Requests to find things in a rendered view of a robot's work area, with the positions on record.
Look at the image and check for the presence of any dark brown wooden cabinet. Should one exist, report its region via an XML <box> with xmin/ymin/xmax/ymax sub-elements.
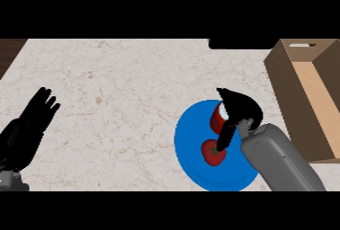
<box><xmin>0</xmin><ymin>38</ymin><xmax>30</xmax><ymax>81</ymax></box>

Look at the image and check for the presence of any blue plate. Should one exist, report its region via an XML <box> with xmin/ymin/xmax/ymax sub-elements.
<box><xmin>175</xmin><ymin>99</ymin><xmax>261</xmax><ymax>192</ymax></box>

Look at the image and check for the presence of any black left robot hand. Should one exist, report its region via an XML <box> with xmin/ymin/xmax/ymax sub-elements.
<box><xmin>0</xmin><ymin>86</ymin><xmax>63</xmax><ymax>173</ymax></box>

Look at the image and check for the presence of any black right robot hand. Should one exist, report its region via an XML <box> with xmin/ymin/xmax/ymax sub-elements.
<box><xmin>216</xmin><ymin>87</ymin><xmax>265</xmax><ymax>152</ymax></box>

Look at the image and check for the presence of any red can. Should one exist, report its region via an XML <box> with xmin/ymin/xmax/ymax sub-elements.
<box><xmin>209</xmin><ymin>102</ymin><xmax>231</xmax><ymax>135</ymax></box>

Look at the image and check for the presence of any brown cardboard box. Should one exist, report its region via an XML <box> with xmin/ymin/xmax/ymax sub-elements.
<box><xmin>264</xmin><ymin>38</ymin><xmax>340</xmax><ymax>164</ymax></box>

